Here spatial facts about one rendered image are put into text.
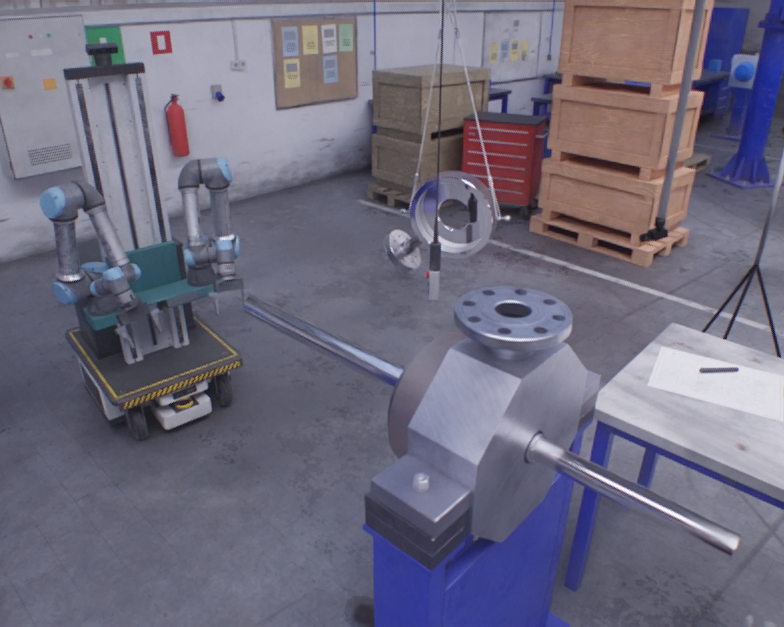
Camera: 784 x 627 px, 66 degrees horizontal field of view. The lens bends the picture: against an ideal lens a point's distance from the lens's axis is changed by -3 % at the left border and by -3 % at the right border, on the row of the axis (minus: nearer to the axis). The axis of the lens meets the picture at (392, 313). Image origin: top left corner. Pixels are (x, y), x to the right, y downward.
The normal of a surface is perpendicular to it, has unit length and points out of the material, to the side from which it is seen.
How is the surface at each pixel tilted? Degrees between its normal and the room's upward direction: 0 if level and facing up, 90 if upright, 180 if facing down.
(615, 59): 90
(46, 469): 0
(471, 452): 45
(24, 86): 90
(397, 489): 0
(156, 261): 90
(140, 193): 90
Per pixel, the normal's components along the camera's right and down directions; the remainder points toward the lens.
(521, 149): -0.42, 0.42
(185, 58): 0.72, 0.32
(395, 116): -0.73, 0.32
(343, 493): 0.00, -0.89
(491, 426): -0.48, -0.39
